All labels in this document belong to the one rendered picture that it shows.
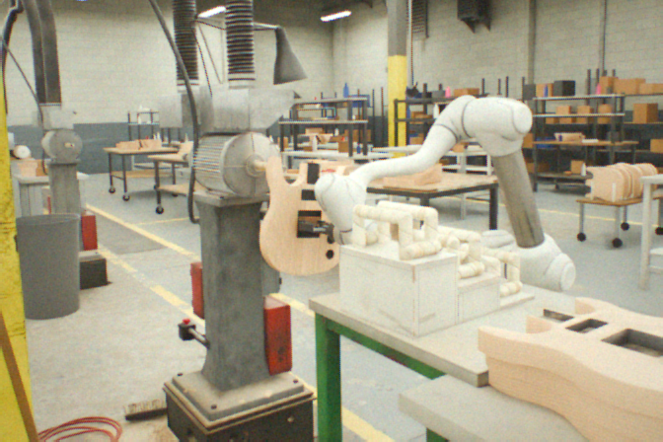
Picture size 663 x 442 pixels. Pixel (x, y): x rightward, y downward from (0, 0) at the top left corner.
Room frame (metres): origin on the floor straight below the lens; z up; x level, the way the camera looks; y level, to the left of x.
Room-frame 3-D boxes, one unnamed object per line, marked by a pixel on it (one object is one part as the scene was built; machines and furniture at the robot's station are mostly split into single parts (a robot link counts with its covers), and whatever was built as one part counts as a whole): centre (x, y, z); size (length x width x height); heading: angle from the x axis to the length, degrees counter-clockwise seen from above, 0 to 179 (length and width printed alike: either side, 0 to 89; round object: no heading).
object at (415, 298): (1.44, -0.16, 1.02); 0.27 x 0.15 x 0.17; 38
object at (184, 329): (2.60, 0.63, 0.46); 0.25 x 0.07 x 0.08; 34
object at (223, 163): (2.48, 0.40, 1.25); 0.41 x 0.27 x 0.26; 34
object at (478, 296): (1.53, -0.28, 0.98); 0.27 x 0.16 x 0.09; 38
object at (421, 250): (1.36, -0.21, 1.12); 0.11 x 0.03 x 0.03; 128
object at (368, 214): (1.41, -0.12, 1.20); 0.20 x 0.03 x 0.03; 37
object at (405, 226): (1.35, -0.17, 1.15); 0.03 x 0.03 x 0.09
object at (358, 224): (1.48, -0.07, 1.15); 0.03 x 0.03 x 0.09
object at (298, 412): (2.53, 0.44, 0.12); 0.61 x 0.51 x 0.25; 124
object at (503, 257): (1.66, -0.44, 1.04); 0.20 x 0.03 x 0.03; 37
